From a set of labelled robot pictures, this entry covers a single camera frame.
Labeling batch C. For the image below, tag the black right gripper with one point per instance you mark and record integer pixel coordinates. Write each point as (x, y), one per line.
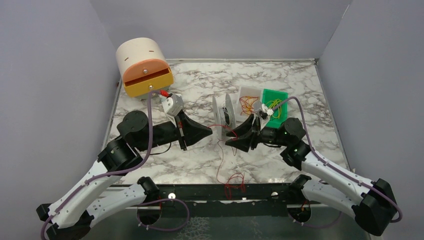
(255, 134)

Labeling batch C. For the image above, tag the translucent white plastic bin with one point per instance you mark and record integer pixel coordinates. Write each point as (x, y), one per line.
(245, 100)

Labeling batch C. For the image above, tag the beige and orange drawer cabinet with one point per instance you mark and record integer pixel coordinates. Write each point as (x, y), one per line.
(143, 67)

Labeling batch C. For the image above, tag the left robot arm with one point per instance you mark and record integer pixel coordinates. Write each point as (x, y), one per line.
(72, 216)

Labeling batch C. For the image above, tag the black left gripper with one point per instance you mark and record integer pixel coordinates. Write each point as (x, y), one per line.
(180, 132)

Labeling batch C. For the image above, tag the grey perforated cable spool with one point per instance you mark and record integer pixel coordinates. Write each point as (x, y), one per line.
(224, 116)

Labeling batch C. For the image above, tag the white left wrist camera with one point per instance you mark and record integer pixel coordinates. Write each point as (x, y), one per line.
(172, 104)

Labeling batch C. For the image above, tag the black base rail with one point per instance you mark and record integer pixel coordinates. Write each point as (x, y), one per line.
(218, 200)

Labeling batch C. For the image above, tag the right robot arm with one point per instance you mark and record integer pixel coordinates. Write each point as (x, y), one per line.
(371, 204)

